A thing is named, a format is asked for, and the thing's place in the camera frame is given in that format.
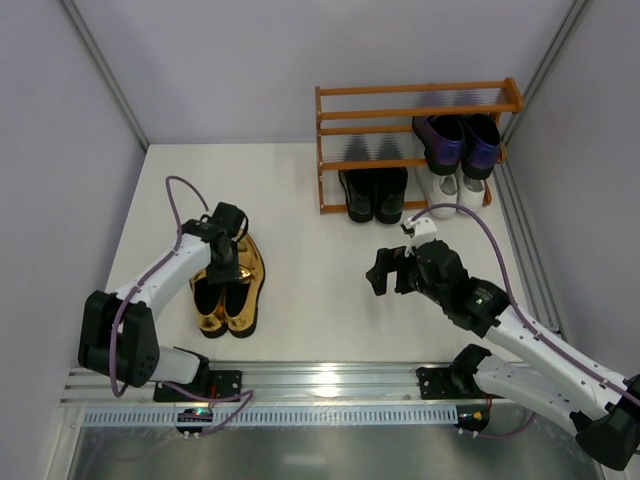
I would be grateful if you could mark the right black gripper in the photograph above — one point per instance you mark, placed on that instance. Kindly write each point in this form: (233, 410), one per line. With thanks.
(400, 270)

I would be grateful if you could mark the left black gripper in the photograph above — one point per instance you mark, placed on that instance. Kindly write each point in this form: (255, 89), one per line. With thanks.
(223, 272)

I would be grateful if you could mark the gold loafer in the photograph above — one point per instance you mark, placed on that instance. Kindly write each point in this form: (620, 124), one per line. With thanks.
(242, 295)
(208, 303)

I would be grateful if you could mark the black patent loafer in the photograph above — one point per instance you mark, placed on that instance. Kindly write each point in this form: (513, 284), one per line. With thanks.
(357, 184)
(391, 184)

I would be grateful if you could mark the white sneaker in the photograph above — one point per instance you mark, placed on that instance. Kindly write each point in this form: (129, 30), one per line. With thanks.
(471, 192)
(437, 189)

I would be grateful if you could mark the purple loafer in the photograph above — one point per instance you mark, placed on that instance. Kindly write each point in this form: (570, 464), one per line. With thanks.
(482, 145)
(443, 141)

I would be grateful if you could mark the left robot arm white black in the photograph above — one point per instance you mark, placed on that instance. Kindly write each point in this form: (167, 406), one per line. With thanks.
(118, 335)

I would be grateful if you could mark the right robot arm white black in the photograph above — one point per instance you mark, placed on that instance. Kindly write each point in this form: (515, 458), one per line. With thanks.
(598, 406)

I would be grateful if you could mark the orange wooden shoe shelf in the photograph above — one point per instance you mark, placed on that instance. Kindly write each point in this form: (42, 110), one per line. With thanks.
(376, 113)

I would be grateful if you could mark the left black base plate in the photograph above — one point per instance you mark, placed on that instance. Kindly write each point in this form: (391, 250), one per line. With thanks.
(208, 384)

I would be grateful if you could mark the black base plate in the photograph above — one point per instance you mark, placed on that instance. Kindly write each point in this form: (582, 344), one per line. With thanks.
(449, 383)
(208, 384)

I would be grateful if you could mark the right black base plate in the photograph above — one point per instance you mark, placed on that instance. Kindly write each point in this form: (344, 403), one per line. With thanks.
(449, 383)

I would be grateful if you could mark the aluminium mounting rail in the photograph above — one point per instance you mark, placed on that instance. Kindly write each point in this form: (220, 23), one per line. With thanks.
(276, 381)

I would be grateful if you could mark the slotted grey cable duct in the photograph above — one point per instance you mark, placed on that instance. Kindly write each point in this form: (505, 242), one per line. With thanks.
(262, 415)

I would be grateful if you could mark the left aluminium corner post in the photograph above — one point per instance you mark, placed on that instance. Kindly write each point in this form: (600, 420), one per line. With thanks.
(81, 29)

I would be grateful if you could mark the aluminium corner post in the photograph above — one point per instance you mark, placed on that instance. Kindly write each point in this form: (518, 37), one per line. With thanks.
(81, 29)
(558, 43)

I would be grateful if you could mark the right aluminium corner post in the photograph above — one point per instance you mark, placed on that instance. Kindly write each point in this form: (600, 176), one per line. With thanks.
(558, 43)

